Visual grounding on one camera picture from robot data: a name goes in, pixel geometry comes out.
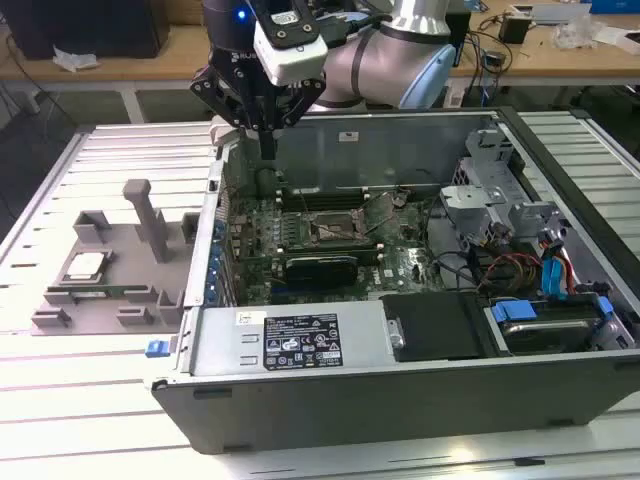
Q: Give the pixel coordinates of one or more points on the white crumpled plastic bag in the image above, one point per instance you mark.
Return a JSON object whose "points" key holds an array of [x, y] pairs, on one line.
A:
{"points": [[75, 57]]}

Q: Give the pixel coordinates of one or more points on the black computer tower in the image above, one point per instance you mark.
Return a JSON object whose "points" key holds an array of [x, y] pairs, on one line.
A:
{"points": [[85, 25]]}

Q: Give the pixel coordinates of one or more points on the wooden desk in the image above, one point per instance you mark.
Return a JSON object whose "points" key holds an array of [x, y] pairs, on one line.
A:
{"points": [[150, 67]]}

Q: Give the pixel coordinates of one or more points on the grey metal drive cage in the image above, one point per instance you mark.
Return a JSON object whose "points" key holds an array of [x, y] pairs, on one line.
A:
{"points": [[470, 197]]}

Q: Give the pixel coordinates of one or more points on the small black box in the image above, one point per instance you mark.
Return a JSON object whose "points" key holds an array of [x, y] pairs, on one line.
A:
{"points": [[513, 28]]}

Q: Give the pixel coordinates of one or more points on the CPU socket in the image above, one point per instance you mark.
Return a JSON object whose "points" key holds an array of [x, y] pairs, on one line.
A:
{"points": [[330, 229]]}

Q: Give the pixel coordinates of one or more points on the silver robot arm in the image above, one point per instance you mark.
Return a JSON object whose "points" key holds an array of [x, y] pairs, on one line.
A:
{"points": [[360, 65]]}

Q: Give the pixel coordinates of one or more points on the silver CPU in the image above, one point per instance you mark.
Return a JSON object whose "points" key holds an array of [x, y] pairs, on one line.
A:
{"points": [[86, 265]]}

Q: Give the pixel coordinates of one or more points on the white cardboard box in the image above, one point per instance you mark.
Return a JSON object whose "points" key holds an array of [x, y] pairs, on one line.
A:
{"points": [[625, 39]]}

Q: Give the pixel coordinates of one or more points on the grey parts rack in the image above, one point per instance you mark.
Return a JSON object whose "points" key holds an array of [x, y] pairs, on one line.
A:
{"points": [[132, 262]]}

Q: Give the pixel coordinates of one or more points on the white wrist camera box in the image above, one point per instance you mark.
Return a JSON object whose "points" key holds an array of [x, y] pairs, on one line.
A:
{"points": [[295, 62]]}

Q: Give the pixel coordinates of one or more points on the white case sticker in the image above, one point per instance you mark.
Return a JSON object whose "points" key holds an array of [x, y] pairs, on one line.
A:
{"points": [[348, 136]]}

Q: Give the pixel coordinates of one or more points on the hard disk in blue carrier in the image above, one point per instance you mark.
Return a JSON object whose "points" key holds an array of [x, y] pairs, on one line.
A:
{"points": [[545, 330]]}

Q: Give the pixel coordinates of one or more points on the blue box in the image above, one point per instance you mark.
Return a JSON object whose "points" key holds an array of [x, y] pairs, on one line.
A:
{"points": [[617, 5]]}

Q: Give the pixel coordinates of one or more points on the dark grey PC case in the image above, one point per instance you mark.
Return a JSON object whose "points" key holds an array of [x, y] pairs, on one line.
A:
{"points": [[400, 400]]}

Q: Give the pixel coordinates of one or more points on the green RAM stick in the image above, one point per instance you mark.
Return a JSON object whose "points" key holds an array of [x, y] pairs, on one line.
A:
{"points": [[115, 288], [330, 248]]}

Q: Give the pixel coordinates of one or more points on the black RAM slot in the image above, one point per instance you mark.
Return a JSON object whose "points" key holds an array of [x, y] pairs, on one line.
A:
{"points": [[320, 200], [320, 205], [320, 196]]}

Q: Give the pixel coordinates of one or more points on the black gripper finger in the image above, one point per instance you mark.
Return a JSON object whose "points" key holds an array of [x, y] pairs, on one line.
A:
{"points": [[215, 87], [302, 102]]}

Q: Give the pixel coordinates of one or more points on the silver power supply with label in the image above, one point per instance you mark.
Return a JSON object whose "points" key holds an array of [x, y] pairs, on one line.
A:
{"points": [[225, 345]]}

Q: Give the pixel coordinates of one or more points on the white plastic bracket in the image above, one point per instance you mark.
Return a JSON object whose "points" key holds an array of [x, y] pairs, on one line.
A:
{"points": [[222, 132]]}

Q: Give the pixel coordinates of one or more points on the green motherboard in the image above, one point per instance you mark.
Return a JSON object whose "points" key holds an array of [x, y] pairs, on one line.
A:
{"points": [[410, 270]]}

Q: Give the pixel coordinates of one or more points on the blue case latch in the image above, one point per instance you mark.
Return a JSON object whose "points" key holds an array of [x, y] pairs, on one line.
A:
{"points": [[156, 348]]}

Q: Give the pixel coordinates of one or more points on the clear plastic bag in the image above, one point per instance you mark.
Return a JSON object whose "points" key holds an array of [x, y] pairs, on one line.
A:
{"points": [[575, 31]]}

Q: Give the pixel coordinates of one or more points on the black plastic cover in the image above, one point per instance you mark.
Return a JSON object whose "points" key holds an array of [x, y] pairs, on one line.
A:
{"points": [[430, 325]]}

